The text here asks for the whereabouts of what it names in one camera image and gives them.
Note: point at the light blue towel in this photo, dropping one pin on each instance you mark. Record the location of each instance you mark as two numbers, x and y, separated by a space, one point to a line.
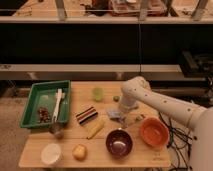
116 115

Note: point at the dark purple bowl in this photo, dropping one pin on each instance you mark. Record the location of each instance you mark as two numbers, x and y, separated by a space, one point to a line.
119 143

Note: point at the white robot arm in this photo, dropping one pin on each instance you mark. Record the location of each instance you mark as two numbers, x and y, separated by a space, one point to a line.
197 118

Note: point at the white brush in tray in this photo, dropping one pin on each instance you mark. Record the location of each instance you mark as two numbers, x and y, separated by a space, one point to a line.
56 109

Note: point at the green plastic tray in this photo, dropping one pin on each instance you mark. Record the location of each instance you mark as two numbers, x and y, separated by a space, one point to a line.
44 95

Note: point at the small metal cup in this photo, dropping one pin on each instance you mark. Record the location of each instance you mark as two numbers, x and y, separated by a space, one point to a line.
57 130

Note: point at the white round cup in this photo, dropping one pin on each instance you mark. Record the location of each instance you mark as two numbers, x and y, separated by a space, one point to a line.
51 154

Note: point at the yellow toy corn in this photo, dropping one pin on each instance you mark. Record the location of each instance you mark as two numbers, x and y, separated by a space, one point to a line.
93 130

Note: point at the green plastic cup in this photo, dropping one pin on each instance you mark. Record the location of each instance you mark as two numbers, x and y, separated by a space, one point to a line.
97 94

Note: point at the yellow toy fruit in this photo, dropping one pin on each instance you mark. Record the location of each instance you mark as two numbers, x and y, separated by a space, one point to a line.
79 152

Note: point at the striped black red block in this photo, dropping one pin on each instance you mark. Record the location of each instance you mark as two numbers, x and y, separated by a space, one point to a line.
86 115

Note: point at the metal fork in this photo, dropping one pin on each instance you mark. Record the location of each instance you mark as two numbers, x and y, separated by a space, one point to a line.
136 120

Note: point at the red brown item in tray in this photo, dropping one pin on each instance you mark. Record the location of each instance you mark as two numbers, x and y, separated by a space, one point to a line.
43 115

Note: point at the cluttered tray on shelf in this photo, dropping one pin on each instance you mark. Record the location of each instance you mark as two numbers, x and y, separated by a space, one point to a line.
132 7

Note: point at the red orange bowl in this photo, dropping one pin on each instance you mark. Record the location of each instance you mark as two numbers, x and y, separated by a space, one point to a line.
154 132

